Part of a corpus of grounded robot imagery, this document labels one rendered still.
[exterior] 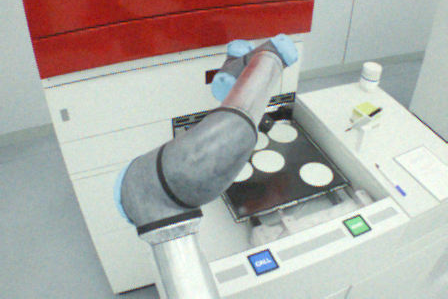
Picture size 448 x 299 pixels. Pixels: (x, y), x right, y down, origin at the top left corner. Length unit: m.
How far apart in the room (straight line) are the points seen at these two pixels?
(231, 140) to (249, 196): 0.54
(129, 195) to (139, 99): 0.58
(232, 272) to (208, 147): 0.39
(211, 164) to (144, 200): 0.13
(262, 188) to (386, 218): 0.36
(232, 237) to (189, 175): 0.57
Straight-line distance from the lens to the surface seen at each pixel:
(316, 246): 0.95
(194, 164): 0.57
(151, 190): 0.62
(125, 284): 1.86
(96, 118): 1.21
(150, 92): 1.19
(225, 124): 0.60
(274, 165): 1.21
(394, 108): 1.47
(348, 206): 1.16
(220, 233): 1.12
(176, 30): 1.07
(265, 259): 0.90
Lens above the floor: 1.71
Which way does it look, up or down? 38 degrees down
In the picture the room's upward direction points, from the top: 2 degrees clockwise
